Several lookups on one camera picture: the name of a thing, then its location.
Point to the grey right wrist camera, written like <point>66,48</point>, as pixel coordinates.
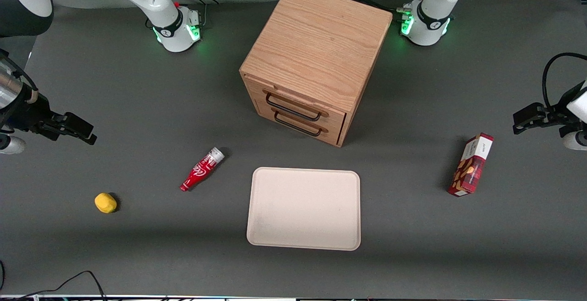
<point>11,145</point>

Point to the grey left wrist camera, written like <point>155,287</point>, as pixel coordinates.
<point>577,141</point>

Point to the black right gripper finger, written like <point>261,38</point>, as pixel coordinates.
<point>50,133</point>
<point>78,126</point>

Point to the red soda bottle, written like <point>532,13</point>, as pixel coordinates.
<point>199,172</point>

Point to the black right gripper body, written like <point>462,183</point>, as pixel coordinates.
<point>33,112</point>

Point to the wooden drawer cabinet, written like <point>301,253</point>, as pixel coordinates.
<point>316,39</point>

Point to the beige rectangular tray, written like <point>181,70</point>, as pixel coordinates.
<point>302,209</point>

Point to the wooden drawer front panel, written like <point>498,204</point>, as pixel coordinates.
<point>335,136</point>
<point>337,117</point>

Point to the yellow lemon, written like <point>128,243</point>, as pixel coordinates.
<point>105,203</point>

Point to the red plaid cookie box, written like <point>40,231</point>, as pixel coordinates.
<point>470,168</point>

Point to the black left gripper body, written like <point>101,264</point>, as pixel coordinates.
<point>560,109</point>

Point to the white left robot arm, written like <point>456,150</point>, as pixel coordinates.
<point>433,12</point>

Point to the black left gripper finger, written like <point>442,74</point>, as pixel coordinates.
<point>566,131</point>
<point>529,116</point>

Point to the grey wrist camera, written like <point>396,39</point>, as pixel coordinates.
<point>577,141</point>
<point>11,145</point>

